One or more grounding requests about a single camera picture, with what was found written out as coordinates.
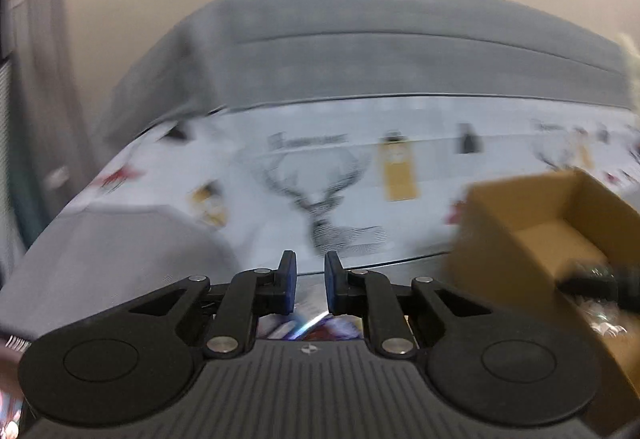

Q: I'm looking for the brown cardboard box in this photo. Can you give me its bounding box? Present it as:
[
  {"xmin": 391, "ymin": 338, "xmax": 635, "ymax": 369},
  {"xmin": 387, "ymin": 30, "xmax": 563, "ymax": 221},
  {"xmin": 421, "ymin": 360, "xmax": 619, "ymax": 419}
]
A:
[{"xmin": 447, "ymin": 167, "xmax": 640, "ymax": 437}]

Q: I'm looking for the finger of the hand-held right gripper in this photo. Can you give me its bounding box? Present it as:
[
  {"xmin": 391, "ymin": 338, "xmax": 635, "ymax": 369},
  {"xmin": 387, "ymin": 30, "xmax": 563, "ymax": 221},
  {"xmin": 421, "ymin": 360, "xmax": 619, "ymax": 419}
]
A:
[{"xmin": 557, "ymin": 261, "xmax": 640, "ymax": 312}]

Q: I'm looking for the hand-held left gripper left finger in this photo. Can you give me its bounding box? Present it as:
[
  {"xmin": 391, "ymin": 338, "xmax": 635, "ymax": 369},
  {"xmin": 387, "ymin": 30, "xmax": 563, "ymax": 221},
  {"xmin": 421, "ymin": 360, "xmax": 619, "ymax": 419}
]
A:
[{"xmin": 117, "ymin": 250, "xmax": 298, "ymax": 360}]

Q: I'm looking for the grey curtain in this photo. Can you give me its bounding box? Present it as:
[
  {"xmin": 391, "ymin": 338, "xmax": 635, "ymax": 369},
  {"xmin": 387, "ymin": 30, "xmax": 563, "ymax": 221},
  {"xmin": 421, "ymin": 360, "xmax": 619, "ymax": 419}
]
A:
[{"xmin": 0, "ymin": 0, "xmax": 101, "ymax": 240}]

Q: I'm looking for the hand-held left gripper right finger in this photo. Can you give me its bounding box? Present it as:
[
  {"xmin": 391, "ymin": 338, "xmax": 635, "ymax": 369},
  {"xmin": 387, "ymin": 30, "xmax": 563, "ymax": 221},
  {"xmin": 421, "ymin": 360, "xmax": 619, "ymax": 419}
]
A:
[{"xmin": 324, "ymin": 251, "xmax": 501, "ymax": 360}]

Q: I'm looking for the grey printed sofa cover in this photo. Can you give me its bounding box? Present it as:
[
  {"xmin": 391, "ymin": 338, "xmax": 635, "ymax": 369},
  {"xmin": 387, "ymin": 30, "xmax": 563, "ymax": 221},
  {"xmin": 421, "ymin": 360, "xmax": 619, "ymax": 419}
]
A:
[{"xmin": 0, "ymin": 0, "xmax": 636, "ymax": 350}]

